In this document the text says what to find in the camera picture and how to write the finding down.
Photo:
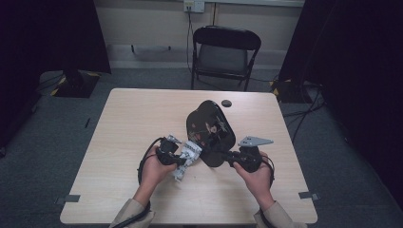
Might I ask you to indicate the grey tape strip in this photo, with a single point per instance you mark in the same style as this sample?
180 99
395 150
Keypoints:
71 199
309 195

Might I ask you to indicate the black folding chair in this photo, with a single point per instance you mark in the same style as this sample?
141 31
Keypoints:
223 58

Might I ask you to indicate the white wall socket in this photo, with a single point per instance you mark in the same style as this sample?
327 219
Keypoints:
194 5

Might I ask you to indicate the person's right hand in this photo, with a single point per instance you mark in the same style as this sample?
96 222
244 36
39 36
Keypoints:
258 183

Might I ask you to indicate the person's left hand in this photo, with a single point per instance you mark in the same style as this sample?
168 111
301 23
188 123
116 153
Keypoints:
155 174

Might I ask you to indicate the white striped packet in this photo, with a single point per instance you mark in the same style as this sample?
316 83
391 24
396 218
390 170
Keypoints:
189 155

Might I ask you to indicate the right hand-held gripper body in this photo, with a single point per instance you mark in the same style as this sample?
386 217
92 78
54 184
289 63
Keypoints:
250 158

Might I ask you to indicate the black round table grommet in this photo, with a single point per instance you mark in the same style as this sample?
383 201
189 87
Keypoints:
226 103

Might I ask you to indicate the black stand base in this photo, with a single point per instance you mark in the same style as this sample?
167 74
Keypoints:
76 85
290 91

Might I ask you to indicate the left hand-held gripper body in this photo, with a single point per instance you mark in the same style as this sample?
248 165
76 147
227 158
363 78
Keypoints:
166 152

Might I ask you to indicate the small black floor strip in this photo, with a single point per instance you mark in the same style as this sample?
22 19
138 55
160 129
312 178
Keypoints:
87 123

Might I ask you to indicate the dark curtain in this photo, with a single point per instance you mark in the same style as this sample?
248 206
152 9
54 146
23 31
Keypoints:
47 38
358 63

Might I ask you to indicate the black floral lacquer tray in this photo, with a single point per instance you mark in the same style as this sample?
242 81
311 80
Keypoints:
209 126

